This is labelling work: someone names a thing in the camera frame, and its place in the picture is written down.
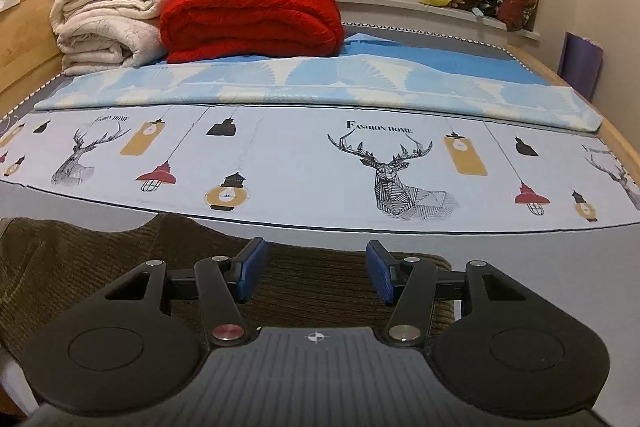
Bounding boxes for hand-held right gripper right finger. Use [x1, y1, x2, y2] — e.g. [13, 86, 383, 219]
[366, 239, 538, 348]

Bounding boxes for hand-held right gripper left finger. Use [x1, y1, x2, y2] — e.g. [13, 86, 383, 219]
[100, 237, 268, 349]

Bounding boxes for brown corduroy pants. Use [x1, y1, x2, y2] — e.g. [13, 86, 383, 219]
[0, 213, 457, 358]

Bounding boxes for printed deer bed sheet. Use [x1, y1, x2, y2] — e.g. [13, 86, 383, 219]
[0, 103, 640, 268]

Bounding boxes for blue white patterned blanket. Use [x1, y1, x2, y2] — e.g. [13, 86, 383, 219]
[34, 33, 603, 134]

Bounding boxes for folded red blanket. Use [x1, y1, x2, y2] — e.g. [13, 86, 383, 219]
[160, 0, 346, 64]

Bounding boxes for window sill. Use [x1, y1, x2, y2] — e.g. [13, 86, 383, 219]
[334, 0, 542, 44]

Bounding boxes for folded cream blanket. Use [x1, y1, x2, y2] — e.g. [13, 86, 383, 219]
[50, 0, 182, 76]

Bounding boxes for purple board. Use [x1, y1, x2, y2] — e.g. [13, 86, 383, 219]
[556, 32, 605, 102]

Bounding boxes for wooden bed frame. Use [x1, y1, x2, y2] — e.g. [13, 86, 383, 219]
[0, 0, 640, 188]

